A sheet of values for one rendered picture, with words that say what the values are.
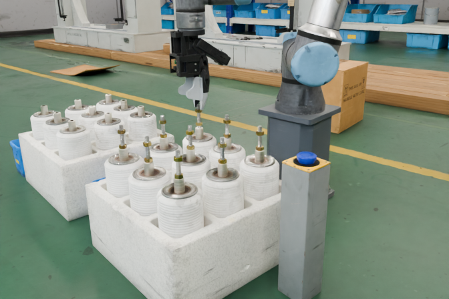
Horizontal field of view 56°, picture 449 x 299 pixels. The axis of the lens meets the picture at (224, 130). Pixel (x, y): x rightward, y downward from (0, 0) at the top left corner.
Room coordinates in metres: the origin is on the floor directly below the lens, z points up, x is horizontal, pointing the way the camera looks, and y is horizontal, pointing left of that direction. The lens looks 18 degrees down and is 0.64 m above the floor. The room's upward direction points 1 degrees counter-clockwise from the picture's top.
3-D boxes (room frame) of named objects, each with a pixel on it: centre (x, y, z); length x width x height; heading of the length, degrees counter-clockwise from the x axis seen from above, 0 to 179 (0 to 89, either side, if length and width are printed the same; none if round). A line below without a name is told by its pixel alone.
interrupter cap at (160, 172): (0.88, 0.17, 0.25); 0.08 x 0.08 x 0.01
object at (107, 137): (1.28, 0.37, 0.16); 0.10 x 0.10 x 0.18
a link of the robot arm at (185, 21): (1.11, 0.08, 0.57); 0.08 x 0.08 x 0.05
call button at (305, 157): (0.79, -0.16, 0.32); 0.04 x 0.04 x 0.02
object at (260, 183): (0.94, -0.08, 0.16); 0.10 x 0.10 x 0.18
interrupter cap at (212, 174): (0.87, 0.01, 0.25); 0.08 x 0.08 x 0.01
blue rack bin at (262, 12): (6.54, -0.76, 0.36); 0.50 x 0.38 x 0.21; 138
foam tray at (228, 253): (0.96, 0.08, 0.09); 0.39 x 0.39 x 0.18; 41
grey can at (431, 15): (4.99, -2.39, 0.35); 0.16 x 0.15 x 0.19; 48
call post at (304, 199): (0.79, -0.16, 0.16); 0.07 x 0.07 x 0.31; 41
